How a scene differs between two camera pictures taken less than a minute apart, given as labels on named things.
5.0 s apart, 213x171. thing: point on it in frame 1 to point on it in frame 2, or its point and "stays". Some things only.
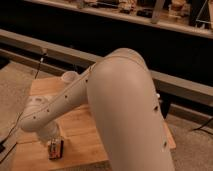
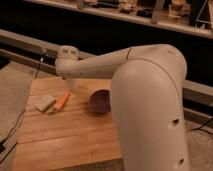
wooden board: [83, 147] stays
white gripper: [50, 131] to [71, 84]
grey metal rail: [20, 49] stays
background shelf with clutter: [189, 16] stays
